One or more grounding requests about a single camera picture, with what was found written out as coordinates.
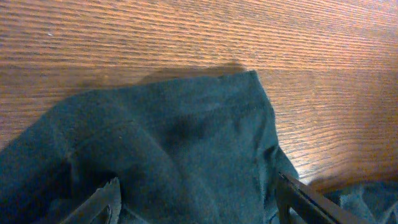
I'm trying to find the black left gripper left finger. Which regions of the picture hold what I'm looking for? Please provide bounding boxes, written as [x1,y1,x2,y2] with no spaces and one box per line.
[60,177,121,224]

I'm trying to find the dark green t-shirt white print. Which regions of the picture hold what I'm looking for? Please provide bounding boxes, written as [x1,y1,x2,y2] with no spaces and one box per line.
[1,69,397,223]

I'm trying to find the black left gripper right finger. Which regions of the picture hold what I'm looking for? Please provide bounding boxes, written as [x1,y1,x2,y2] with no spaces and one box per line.
[275,172,367,224]

